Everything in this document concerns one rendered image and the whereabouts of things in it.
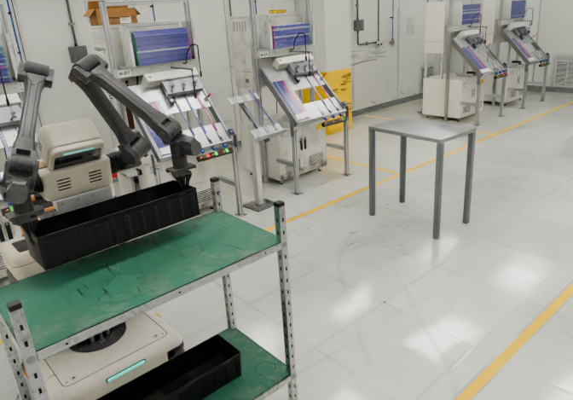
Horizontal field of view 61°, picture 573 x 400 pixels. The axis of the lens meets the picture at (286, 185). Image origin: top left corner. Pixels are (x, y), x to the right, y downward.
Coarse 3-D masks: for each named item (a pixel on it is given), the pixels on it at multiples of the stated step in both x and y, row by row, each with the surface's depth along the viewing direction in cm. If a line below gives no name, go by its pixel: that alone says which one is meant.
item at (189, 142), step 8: (176, 120) 182; (160, 136) 179; (176, 136) 182; (184, 136) 180; (192, 136) 179; (168, 144) 180; (184, 144) 179; (192, 144) 177; (200, 144) 181; (184, 152) 180; (192, 152) 178; (200, 152) 182
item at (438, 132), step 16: (368, 128) 400; (384, 128) 390; (400, 128) 386; (416, 128) 383; (432, 128) 380; (448, 128) 377; (464, 128) 374; (368, 144) 405; (400, 144) 431; (400, 160) 436; (400, 176) 441; (400, 192) 446; (464, 208) 396
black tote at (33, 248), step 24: (144, 192) 188; (168, 192) 195; (192, 192) 183; (72, 216) 171; (96, 216) 176; (120, 216) 165; (144, 216) 171; (168, 216) 178; (192, 216) 185; (48, 240) 150; (72, 240) 156; (96, 240) 161; (120, 240) 167; (48, 264) 152
